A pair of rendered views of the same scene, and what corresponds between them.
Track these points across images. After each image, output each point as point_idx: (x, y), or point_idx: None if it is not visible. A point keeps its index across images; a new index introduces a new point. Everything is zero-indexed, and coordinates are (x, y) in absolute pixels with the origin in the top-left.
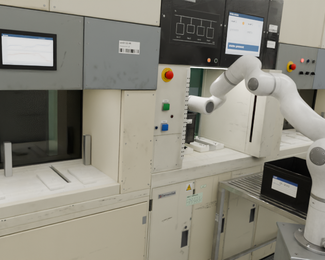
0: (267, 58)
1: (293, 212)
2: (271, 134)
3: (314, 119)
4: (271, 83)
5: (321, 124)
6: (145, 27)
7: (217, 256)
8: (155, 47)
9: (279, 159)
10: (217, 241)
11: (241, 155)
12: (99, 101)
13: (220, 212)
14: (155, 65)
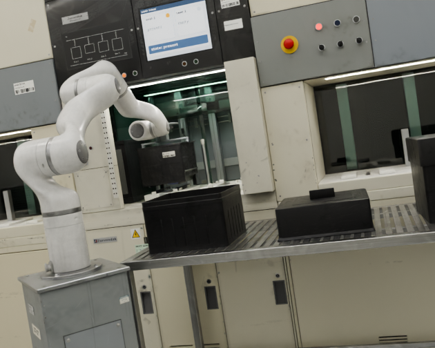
0: (232, 45)
1: (143, 252)
2: (261, 157)
3: (58, 122)
4: (69, 90)
5: (61, 126)
6: (36, 64)
7: (199, 340)
8: (50, 80)
9: (201, 188)
10: (193, 316)
11: None
12: None
13: (185, 273)
14: (54, 97)
